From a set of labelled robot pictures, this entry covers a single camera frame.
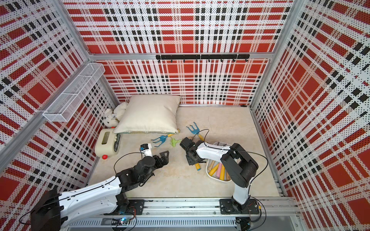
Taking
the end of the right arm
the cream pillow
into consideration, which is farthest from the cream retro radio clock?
the end of the right arm

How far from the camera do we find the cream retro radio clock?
88cm

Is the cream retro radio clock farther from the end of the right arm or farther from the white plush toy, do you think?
the end of the right arm

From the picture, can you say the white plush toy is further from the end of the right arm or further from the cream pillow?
the end of the right arm

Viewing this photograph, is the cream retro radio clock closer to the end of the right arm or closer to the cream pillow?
the cream pillow
